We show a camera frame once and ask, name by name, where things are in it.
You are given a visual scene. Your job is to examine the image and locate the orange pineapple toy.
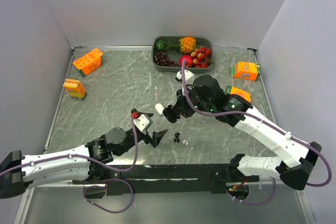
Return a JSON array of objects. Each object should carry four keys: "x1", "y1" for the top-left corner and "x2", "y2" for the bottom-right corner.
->
[{"x1": 165, "y1": 37, "x2": 197, "y2": 54}]

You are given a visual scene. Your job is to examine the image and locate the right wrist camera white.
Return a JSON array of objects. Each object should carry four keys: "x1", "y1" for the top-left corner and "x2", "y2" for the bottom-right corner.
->
[{"x1": 175, "y1": 70, "x2": 195, "y2": 85}]

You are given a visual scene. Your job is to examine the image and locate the dark grape bunch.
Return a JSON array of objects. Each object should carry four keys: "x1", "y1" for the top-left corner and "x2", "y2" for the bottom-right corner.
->
[{"x1": 153, "y1": 51, "x2": 179, "y2": 67}]

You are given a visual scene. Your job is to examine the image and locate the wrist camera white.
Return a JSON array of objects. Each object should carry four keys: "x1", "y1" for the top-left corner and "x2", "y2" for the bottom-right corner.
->
[
  {"x1": 133, "y1": 114, "x2": 153, "y2": 133},
  {"x1": 175, "y1": 70, "x2": 195, "y2": 85}
]

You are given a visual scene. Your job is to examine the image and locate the red lychee bunch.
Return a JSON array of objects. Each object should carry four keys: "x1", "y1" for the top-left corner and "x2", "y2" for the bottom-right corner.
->
[{"x1": 190, "y1": 47, "x2": 215, "y2": 68}]

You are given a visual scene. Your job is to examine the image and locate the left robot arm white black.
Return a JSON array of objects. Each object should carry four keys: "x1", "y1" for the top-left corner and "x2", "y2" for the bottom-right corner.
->
[{"x1": 1, "y1": 109, "x2": 167, "y2": 199}]

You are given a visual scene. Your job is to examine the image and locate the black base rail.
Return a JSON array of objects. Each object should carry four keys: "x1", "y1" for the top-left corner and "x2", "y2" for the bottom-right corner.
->
[{"x1": 73, "y1": 164, "x2": 259, "y2": 196}]

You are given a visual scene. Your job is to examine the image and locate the grey fruit tray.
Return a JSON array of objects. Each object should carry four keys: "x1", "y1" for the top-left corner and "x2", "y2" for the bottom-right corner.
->
[{"x1": 151, "y1": 35, "x2": 214, "y2": 73}]

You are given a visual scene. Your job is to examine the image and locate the green lime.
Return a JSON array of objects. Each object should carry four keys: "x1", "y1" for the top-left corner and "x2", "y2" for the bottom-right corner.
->
[{"x1": 155, "y1": 40, "x2": 166, "y2": 51}]

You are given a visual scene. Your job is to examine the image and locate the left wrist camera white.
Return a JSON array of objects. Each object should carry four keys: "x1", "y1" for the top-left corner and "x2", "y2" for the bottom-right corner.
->
[{"x1": 133, "y1": 114, "x2": 153, "y2": 133}]

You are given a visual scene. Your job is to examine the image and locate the red apple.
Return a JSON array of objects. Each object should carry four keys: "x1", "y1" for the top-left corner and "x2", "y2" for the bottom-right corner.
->
[{"x1": 179, "y1": 55, "x2": 194, "y2": 68}]

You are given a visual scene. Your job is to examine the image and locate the orange yellow carton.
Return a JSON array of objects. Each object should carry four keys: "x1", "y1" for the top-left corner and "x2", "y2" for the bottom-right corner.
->
[{"x1": 62, "y1": 78, "x2": 87, "y2": 100}]

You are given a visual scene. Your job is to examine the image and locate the orange juice carton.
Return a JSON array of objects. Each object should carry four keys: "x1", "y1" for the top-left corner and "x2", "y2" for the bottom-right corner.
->
[{"x1": 72, "y1": 48, "x2": 103, "y2": 77}]

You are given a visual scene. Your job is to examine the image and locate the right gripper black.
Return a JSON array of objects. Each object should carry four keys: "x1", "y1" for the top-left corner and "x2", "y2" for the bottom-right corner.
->
[{"x1": 173, "y1": 84, "x2": 214, "y2": 118}]

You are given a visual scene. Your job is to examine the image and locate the orange flat box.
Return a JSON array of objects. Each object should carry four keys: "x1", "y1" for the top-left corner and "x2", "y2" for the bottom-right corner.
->
[{"x1": 224, "y1": 85, "x2": 251, "y2": 102}]

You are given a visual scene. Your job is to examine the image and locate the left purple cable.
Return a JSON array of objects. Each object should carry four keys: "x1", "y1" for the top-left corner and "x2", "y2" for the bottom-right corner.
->
[{"x1": 0, "y1": 119, "x2": 140, "y2": 213}]

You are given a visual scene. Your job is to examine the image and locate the orange green box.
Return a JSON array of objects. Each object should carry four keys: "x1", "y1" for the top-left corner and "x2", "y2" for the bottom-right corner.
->
[{"x1": 229, "y1": 61, "x2": 261, "y2": 81}]

